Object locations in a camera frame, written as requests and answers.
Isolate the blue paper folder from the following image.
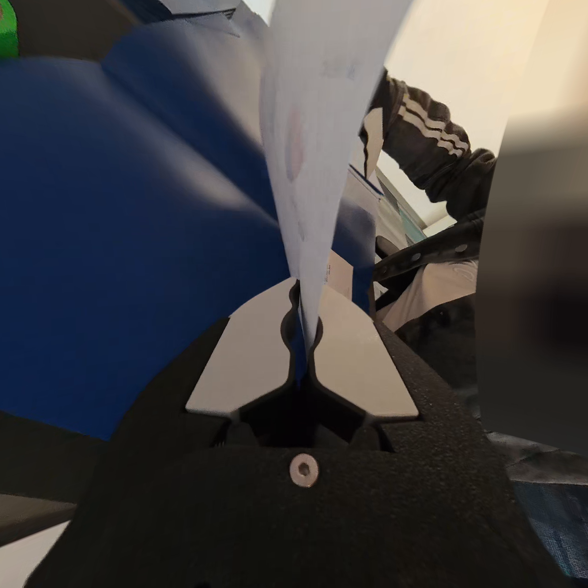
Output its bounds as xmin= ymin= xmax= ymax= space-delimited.
xmin=0 ymin=21 xmax=382 ymax=442

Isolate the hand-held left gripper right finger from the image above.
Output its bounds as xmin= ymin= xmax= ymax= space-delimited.
xmin=301 ymin=287 xmax=420 ymax=420

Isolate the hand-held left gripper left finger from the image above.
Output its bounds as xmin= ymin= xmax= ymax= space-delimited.
xmin=185 ymin=278 xmax=304 ymax=419

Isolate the person's dark jacket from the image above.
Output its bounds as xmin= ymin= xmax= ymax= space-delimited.
xmin=373 ymin=216 xmax=485 ymax=396

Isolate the dark blue cloth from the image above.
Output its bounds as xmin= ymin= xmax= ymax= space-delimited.
xmin=487 ymin=432 xmax=588 ymax=580

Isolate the person's beige shirt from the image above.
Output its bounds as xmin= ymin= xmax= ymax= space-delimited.
xmin=376 ymin=259 xmax=478 ymax=334

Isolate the green tape roll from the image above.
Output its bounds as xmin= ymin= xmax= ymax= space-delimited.
xmin=0 ymin=0 xmax=19 ymax=60

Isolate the white sheet with coloured print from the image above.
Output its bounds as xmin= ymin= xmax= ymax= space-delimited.
xmin=259 ymin=0 xmax=414 ymax=352

